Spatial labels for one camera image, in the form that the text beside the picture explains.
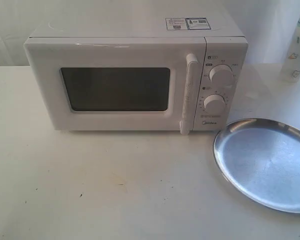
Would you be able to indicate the white microwave door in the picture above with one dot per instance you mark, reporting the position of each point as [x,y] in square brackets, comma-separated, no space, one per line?
[119,84]

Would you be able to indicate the white microwave oven body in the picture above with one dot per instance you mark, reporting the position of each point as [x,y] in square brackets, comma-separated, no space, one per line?
[225,44]

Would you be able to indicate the white warning label sticker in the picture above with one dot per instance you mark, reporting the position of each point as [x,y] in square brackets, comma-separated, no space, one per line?
[187,24]

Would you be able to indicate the lower white control knob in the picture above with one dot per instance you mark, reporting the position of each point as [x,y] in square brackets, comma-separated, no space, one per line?
[214,104]

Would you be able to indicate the white control knob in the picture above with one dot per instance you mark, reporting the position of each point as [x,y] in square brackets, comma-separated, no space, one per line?
[214,104]
[221,76]

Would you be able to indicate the upper white control knob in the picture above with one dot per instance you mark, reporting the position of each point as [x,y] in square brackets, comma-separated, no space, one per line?
[221,76]

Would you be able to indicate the round steel tray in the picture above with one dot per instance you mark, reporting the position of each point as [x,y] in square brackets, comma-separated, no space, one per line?
[261,159]

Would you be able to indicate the white printed bottle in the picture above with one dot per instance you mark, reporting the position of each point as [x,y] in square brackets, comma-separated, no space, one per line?
[290,71]

